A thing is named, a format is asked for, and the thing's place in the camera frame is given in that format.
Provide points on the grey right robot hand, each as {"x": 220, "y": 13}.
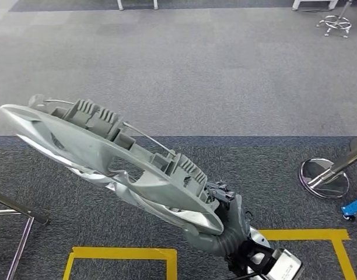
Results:
{"x": 237, "y": 216}

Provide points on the grey plastic wheel cover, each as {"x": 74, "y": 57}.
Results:
{"x": 79, "y": 143}

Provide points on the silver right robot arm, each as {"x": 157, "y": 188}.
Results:
{"x": 225, "y": 245}

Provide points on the blue metal shelf rack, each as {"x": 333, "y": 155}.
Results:
{"x": 353, "y": 208}

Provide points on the white table legs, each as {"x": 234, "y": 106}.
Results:
{"x": 119, "y": 4}
{"x": 296, "y": 5}

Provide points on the chrome stool base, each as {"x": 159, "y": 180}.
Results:
{"x": 339, "y": 17}

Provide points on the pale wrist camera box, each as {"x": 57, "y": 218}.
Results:
{"x": 286, "y": 266}

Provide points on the chrome stanchion post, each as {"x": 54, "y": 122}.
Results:
{"x": 324, "y": 181}

